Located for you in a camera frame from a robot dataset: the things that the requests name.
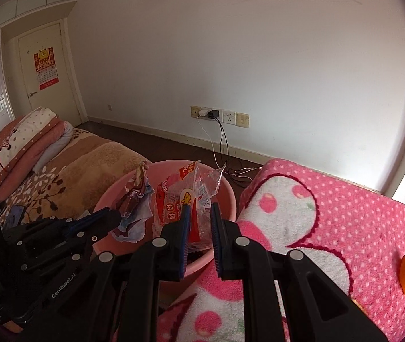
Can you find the clear red-printed plastic wrapper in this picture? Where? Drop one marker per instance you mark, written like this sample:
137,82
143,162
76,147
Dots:
168,199

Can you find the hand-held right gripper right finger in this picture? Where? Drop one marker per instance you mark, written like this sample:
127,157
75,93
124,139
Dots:
216,245

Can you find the red wall calendar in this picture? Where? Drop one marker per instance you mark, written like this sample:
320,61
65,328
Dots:
45,67

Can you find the black charger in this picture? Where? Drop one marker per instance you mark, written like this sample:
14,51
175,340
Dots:
213,114

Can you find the white dotted folded quilt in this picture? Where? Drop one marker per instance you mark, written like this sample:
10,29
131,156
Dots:
27,128

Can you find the pink plastic bucket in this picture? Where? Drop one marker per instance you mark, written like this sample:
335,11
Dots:
225,192

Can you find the pale grey folded quilt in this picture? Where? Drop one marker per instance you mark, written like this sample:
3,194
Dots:
58,142

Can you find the white wall socket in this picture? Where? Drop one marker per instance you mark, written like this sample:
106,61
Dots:
229,117
211,108

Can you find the brown floral blanket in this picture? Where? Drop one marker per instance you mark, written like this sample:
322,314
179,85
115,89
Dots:
81,164

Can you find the beige wall socket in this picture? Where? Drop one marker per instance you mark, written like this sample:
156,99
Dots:
194,110
242,120

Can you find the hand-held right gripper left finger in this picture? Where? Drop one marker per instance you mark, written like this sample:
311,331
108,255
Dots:
184,249

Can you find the white charger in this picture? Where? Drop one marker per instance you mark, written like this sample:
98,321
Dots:
203,114

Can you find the pink polka-dot printed blanket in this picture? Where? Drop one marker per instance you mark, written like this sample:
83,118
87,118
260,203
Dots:
331,221

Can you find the pink folded quilt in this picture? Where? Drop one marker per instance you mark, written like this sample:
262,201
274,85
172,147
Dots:
27,160

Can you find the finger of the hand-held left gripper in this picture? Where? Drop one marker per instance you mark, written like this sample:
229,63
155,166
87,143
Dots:
88,237
106,217

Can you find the smartphone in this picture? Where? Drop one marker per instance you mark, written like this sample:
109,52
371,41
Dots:
13,216

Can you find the printed wrapper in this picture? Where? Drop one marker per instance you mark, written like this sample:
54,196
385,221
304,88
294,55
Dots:
134,199

